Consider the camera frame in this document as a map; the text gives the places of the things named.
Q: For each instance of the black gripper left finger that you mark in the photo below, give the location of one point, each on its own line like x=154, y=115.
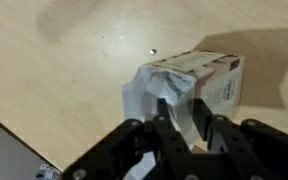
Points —
x=162, y=108

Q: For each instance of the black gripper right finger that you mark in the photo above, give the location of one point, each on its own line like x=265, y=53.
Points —
x=202, y=117

